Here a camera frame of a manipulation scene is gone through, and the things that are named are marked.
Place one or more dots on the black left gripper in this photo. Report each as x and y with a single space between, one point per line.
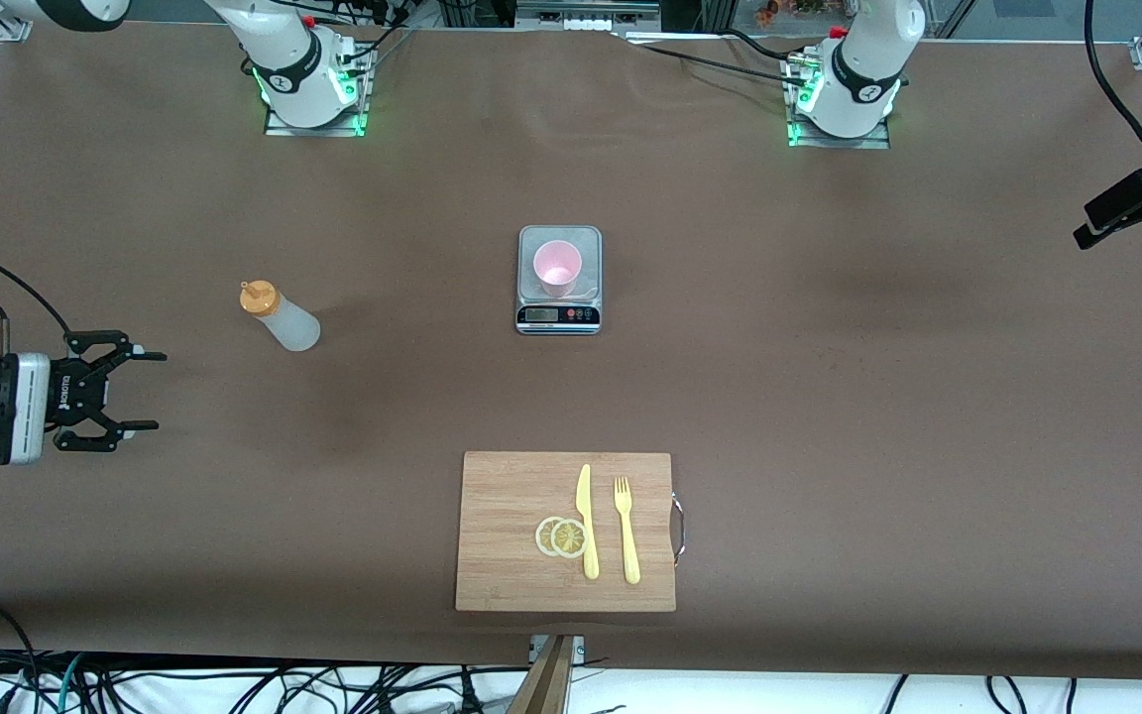
1118 204

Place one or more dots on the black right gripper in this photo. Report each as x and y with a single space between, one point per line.
69 392

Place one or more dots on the translucent sauce bottle orange cap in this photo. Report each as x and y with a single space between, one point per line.
288 325

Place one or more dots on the pink plastic cup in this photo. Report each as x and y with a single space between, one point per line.
557 263

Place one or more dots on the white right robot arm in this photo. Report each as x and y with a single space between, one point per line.
293 69

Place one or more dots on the bamboo cutting board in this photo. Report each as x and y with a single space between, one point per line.
502 496

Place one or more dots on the orange background object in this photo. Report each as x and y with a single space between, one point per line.
764 12

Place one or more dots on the brown table cover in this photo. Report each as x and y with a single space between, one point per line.
829 496

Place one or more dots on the silver digital kitchen scale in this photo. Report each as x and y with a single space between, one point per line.
559 315

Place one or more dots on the lemon slice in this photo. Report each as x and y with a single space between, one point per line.
569 538
542 536

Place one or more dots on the yellow plastic knife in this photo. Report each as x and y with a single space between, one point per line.
588 555

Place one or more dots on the wooden beam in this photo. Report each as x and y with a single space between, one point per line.
546 684

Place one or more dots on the yellow plastic fork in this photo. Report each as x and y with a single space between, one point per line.
629 555

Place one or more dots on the white power strip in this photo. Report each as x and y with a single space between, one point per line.
586 20

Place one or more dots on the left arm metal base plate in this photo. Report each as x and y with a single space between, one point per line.
839 143

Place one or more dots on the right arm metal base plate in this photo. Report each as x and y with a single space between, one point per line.
313 131

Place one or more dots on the metal beam bracket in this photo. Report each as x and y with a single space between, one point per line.
578 650

